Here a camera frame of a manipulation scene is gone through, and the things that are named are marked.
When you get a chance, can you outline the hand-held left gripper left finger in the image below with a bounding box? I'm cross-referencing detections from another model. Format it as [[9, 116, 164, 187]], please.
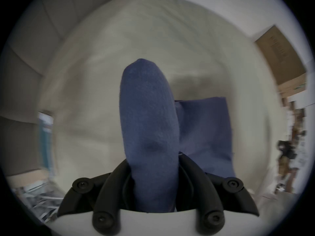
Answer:
[[57, 159, 136, 233]]

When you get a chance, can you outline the bed with beige sheet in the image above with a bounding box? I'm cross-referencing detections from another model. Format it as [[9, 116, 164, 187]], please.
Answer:
[[37, 0, 282, 201]]

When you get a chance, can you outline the dark blue garment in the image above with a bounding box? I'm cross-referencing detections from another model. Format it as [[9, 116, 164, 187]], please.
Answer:
[[119, 59, 237, 213]]

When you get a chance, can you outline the brown cardboard carton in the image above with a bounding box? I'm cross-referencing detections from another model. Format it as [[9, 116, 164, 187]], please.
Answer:
[[254, 25, 307, 86]]

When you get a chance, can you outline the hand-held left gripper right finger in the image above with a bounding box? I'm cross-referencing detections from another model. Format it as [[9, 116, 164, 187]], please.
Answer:
[[176, 154, 260, 232]]

